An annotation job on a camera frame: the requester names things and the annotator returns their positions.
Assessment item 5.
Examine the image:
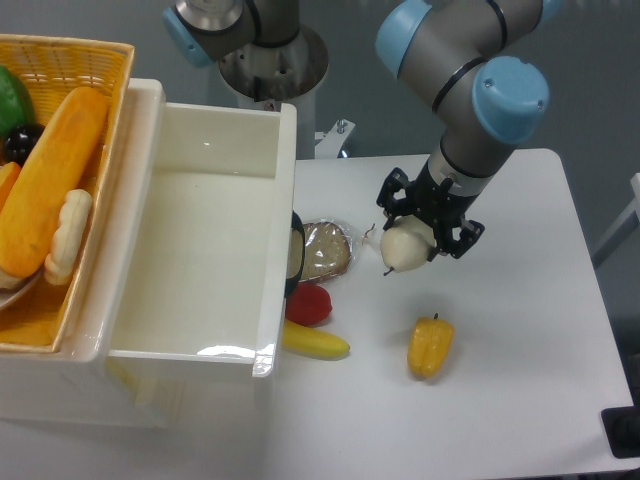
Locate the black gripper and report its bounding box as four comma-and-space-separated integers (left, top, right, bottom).
376, 161, 485, 259

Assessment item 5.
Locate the pale white pear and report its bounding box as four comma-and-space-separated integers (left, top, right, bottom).
380, 216, 436, 275

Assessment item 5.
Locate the second grey robot arm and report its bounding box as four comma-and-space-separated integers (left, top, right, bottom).
162, 0, 300, 67

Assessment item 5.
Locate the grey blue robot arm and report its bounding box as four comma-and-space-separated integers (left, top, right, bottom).
375, 1, 563, 260

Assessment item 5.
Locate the open upper white drawer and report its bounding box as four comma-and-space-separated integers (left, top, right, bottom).
110, 103, 297, 380

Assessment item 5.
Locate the white drawer cabinet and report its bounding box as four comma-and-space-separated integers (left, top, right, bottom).
1, 79, 275, 430

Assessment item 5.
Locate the small twist tie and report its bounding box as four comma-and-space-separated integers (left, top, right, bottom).
361, 223, 376, 245

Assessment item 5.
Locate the wrapped bread slice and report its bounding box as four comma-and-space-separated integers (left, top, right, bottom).
301, 218, 360, 283

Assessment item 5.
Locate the yellow bell pepper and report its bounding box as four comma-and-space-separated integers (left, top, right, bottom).
406, 314, 456, 378

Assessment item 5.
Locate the red bell pepper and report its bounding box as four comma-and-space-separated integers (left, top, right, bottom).
285, 283, 333, 327

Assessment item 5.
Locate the yellow banana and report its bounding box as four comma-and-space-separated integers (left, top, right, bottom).
282, 319, 351, 360

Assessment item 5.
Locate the black device at edge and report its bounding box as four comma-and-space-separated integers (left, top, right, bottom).
601, 406, 639, 459

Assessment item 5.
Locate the small cream pastry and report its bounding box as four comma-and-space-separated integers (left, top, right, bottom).
44, 189, 93, 285

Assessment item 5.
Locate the long orange baguette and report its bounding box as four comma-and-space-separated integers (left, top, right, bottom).
1, 87, 109, 280

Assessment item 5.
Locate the yellow wicker basket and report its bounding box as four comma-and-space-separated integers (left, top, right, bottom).
1, 34, 134, 353

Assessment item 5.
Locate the orange bread piece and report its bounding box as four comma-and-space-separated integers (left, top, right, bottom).
0, 162, 21, 210

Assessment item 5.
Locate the green vegetable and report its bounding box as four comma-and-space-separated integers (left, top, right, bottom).
0, 65, 36, 139

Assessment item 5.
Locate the black drawer handle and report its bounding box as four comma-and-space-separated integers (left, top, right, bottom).
284, 211, 306, 298

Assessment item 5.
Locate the white frame at right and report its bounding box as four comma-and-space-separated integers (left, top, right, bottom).
591, 173, 639, 269

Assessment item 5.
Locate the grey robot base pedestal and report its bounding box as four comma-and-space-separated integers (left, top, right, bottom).
218, 25, 329, 160

